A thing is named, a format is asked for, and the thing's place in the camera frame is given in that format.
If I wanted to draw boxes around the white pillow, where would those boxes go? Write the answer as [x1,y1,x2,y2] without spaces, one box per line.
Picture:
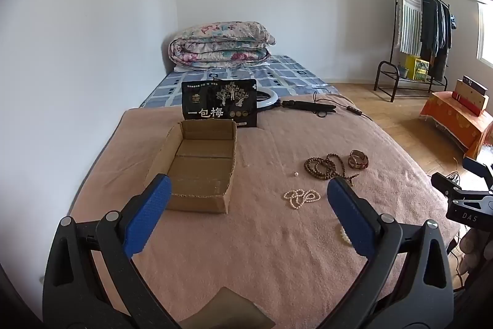
[173,61,271,74]

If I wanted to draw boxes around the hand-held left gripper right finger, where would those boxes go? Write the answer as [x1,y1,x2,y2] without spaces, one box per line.
[320,177,455,329]

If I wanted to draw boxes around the orange cloth covered table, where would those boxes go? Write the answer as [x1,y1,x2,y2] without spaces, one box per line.
[420,91,493,160]

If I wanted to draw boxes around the striped hanging cloth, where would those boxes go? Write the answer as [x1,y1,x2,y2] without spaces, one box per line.
[397,0,423,54]

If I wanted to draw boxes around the black snack bag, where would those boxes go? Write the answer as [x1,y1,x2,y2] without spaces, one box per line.
[181,78,258,129]

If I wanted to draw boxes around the small pearl necklace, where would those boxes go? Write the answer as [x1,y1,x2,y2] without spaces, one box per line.
[283,189,321,210]

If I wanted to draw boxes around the dark flat box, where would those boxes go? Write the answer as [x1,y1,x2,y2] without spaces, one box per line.
[462,75,489,96]

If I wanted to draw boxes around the white ring light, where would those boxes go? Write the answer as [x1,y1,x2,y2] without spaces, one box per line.
[255,88,286,113]

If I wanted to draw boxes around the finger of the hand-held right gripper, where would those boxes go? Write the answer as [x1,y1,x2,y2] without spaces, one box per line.
[462,156,493,191]
[430,172,463,199]

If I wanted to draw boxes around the yellow box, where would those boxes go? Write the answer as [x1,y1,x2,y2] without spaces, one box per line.
[404,55,430,82]

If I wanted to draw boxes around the cardboard box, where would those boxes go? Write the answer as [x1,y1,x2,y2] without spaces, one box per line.
[144,119,237,215]

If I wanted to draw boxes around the pink blanket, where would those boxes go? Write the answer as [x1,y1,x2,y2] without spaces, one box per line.
[69,94,459,329]

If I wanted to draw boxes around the blue checked bed mattress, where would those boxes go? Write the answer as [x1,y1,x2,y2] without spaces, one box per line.
[139,55,341,109]

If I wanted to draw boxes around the window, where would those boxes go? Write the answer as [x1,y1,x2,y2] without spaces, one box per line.
[475,0,493,68]

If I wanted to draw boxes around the wooden bead necklace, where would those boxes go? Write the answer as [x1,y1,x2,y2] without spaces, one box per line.
[304,154,361,186]

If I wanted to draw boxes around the dark hanging clothes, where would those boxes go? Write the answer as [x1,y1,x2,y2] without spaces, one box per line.
[419,0,452,81]

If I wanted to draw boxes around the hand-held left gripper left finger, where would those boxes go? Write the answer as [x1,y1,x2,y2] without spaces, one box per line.
[42,173,173,329]

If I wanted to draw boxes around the black cable with switch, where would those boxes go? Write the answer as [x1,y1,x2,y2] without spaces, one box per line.
[313,91,373,121]

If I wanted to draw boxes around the person's right hand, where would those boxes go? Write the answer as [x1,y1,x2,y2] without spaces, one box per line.
[456,226,493,276]

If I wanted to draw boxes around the folded floral quilt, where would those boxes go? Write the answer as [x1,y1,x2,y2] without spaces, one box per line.
[168,21,276,72]

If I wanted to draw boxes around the red strap wristwatch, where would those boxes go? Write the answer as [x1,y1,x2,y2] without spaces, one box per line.
[348,150,369,170]

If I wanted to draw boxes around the black metal clothes rack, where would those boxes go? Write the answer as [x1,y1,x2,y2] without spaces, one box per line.
[373,0,457,103]

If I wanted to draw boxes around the tan and red box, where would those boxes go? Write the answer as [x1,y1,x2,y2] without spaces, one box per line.
[452,79,488,117]

